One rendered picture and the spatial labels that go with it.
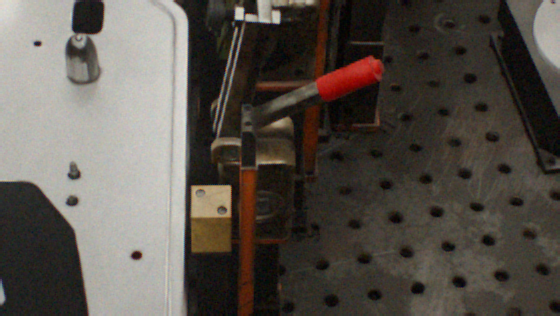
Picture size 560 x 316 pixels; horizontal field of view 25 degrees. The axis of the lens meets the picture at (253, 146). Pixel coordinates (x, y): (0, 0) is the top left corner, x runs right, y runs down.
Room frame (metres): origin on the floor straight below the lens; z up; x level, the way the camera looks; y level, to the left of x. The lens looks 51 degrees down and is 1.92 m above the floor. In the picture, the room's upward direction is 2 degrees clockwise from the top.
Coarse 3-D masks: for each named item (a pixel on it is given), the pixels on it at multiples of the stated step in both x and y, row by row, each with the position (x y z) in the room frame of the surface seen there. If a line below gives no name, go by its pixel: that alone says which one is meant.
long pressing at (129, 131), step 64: (0, 0) 0.92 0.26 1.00; (64, 0) 0.92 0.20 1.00; (128, 0) 0.93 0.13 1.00; (0, 64) 0.83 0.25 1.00; (64, 64) 0.84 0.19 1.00; (128, 64) 0.84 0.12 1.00; (0, 128) 0.75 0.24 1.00; (64, 128) 0.75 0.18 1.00; (128, 128) 0.76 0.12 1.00; (64, 192) 0.68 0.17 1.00; (128, 192) 0.68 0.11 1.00; (128, 256) 0.61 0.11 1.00
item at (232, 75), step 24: (216, 0) 0.71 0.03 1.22; (264, 0) 0.71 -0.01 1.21; (216, 24) 0.69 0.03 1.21; (240, 24) 0.70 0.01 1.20; (264, 24) 0.69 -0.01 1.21; (288, 24) 0.70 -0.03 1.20; (240, 48) 0.69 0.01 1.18; (264, 48) 0.69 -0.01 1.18; (240, 72) 0.69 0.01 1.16; (240, 96) 0.69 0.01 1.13; (216, 120) 0.72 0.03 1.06; (240, 120) 0.69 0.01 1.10
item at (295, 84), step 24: (240, 0) 0.86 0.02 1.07; (288, 0) 0.86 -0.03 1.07; (312, 0) 0.86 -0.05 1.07; (312, 24) 0.86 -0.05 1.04; (288, 48) 0.86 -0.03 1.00; (312, 48) 0.86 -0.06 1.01; (264, 72) 0.86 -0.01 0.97; (288, 72) 0.86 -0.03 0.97; (312, 72) 0.86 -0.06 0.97; (264, 96) 0.86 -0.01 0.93
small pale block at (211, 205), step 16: (192, 192) 0.64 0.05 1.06; (208, 192) 0.64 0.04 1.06; (224, 192) 0.64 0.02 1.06; (192, 208) 0.62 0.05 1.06; (208, 208) 0.62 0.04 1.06; (224, 208) 0.62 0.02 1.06; (192, 224) 0.61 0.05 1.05; (208, 224) 0.61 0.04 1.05; (224, 224) 0.61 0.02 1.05; (192, 240) 0.61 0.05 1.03; (208, 240) 0.61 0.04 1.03; (224, 240) 0.61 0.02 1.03; (208, 256) 0.61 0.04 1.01; (224, 256) 0.61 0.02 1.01; (208, 272) 0.61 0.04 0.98; (224, 272) 0.61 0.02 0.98; (208, 288) 0.61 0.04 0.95; (224, 288) 0.61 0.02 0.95; (208, 304) 0.61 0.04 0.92; (224, 304) 0.61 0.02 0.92
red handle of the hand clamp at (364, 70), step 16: (352, 64) 0.72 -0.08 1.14; (368, 64) 0.71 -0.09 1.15; (320, 80) 0.71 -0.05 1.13; (336, 80) 0.71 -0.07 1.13; (352, 80) 0.70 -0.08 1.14; (368, 80) 0.70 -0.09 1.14; (288, 96) 0.71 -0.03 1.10; (304, 96) 0.70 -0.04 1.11; (320, 96) 0.70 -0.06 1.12; (336, 96) 0.70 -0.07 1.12; (256, 112) 0.71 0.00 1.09; (272, 112) 0.70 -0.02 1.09; (288, 112) 0.70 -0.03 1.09; (256, 128) 0.70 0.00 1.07
